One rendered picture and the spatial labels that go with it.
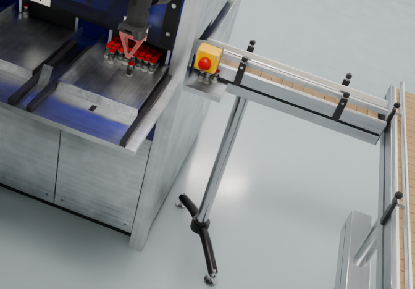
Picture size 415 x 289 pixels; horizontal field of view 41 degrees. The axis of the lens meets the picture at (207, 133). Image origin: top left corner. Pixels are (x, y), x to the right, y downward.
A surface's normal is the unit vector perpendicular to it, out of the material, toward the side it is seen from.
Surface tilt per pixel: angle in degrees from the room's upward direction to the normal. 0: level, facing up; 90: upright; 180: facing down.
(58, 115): 0
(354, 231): 0
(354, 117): 90
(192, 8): 90
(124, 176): 90
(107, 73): 0
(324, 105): 90
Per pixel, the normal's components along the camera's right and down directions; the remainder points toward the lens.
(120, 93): 0.23, -0.77
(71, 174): -0.26, 0.55
